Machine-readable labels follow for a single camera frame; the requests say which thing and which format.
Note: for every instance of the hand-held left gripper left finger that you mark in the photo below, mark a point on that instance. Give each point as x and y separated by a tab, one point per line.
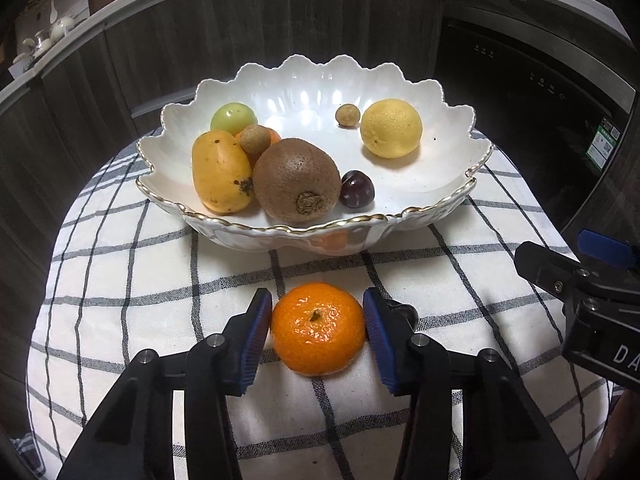
252	345

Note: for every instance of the green label sticker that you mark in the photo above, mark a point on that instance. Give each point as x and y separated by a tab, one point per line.
602	144

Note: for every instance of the white scalloped bowl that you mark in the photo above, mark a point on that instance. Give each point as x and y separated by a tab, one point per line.
310	95

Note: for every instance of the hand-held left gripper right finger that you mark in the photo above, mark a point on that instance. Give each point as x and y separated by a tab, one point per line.
382	345

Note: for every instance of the brown longan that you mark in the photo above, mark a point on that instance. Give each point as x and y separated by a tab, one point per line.
255	140
347	115

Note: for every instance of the black dishwasher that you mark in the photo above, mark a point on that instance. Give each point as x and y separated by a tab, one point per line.
510	125

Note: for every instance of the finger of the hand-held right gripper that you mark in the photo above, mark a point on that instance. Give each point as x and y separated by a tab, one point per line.
550	267
605	250

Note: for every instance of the green round fruit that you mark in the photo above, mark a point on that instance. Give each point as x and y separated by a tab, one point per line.
232	117

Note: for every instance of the white checked cloth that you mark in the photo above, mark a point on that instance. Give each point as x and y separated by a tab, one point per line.
150	280

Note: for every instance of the grey patterned fabric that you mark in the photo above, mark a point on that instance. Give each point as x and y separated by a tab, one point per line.
27	455

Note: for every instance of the white teapot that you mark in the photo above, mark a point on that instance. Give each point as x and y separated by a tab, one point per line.
62	29

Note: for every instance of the large tangerine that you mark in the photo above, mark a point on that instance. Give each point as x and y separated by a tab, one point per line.
317	330

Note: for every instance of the yellow lemon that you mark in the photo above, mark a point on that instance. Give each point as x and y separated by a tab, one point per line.
391	127

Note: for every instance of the brown kiwi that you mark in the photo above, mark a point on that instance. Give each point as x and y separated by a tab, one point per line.
295	175

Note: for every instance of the person's right hand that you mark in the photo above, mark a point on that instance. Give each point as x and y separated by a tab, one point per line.
625	450

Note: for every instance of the white hanging spoon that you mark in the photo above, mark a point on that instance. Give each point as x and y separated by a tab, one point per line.
52	12

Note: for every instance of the yellow mango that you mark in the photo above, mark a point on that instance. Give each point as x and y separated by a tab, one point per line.
220	170

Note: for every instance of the small tangerine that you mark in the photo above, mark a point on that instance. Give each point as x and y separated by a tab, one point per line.
251	158

